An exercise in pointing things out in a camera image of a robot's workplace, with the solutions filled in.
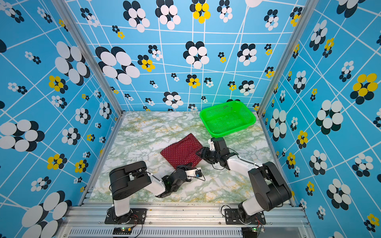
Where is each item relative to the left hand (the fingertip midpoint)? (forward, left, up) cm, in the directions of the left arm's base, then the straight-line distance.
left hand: (192, 162), depth 89 cm
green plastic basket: (+39, -27, -3) cm, 48 cm away
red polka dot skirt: (+9, +6, -3) cm, 11 cm away
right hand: (+4, -5, +4) cm, 7 cm away
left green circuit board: (-33, +34, -7) cm, 48 cm away
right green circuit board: (-34, -29, -4) cm, 45 cm away
